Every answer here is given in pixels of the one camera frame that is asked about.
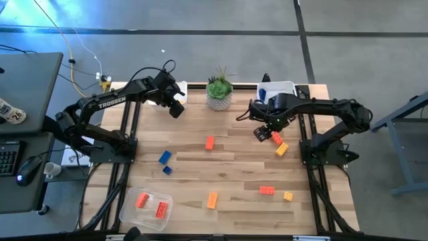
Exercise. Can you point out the black aluminium table frame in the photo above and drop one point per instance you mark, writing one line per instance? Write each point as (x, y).
(197, 86)

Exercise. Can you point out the grey side desk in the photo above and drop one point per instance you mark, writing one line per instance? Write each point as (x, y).
(30, 87)

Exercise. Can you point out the black rounded object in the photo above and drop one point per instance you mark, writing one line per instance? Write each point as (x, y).
(135, 235)

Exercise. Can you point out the silver metal bracket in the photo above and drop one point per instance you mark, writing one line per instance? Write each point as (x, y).
(311, 238)
(123, 238)

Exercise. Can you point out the succulent in patterned pot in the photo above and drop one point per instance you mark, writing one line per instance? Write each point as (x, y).
(219, 90)

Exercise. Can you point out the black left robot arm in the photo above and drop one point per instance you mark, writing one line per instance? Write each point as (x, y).
(110, 102)

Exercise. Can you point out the black desk caster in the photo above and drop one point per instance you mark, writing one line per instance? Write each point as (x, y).
(43, 210)

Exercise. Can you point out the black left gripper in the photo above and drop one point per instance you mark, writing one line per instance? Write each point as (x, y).
(165, 85)

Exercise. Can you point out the white plastic bin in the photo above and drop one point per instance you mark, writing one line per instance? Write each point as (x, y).
(184, 87)
(281, 87)

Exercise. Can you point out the black keyboard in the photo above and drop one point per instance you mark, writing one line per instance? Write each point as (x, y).
(8, 157)

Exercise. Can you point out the grey metal stand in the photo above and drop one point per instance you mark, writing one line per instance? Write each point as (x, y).
(399, 157)

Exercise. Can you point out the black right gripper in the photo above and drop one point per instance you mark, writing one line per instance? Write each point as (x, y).
(274, 110)

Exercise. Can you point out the yellow power outlet box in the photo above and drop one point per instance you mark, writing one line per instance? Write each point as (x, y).
(105, 85)

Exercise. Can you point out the dark computer desk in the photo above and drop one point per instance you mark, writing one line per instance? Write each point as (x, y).
(20, 197)

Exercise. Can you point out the clear plastic tray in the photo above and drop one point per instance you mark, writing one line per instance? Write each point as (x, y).
(133, 216)

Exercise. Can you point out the black frame foot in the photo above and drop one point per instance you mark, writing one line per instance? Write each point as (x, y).
(265, 77)

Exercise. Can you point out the small yellow building block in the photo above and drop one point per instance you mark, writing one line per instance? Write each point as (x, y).
(288, 196)

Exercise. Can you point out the orange-red building block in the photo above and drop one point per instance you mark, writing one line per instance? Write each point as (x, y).
(142, 200)
(209, 143)
(277, 138)
(162, 210)
(267, 190)

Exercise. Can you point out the small blue building block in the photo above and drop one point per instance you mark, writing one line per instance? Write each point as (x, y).
(167, 170)

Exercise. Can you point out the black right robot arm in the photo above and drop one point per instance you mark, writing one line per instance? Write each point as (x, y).
(321, 107)

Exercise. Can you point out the black computer mouse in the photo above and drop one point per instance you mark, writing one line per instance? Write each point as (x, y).
(28, 169)

